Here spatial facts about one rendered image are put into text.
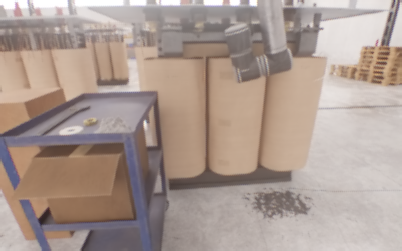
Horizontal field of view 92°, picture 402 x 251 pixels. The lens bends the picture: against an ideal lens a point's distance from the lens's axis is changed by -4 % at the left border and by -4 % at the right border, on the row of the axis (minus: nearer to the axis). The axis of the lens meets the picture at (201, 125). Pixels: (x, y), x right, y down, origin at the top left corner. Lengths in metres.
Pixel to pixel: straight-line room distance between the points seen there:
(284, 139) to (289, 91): 0.37
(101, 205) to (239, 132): 1.00
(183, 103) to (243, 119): 0.44
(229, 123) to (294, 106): 0.48
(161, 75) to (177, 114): 0.27
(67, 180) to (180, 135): 0.87
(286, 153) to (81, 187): 1.41
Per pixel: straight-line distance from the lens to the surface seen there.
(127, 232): 1.42
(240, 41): 0.99
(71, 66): 3.32
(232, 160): 1.58
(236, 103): 1.40
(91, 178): 0.71
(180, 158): 1.52
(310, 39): 1.59
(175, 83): 1.32
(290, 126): 1.62
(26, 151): 1.41
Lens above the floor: 1.15
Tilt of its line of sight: 22 degrees down
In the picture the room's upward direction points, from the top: 1 degrees counter-clockwise
